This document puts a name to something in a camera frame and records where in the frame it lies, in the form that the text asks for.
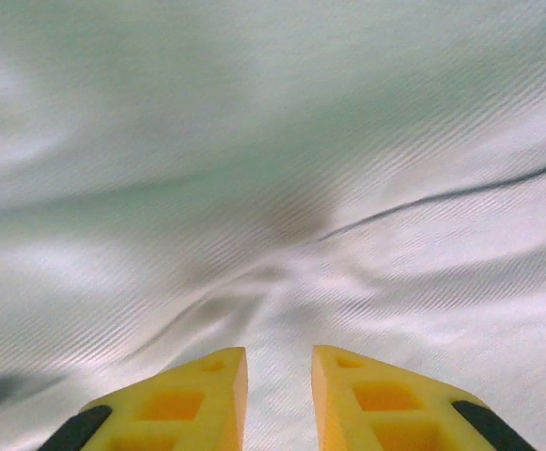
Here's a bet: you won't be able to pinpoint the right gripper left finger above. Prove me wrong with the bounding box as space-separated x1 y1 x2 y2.
41 346 249 451

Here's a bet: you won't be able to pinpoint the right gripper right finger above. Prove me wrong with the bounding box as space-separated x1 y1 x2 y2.
311 345 533 451

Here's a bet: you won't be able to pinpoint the light blue trousers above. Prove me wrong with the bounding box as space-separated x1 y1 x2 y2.
0 0 546 451

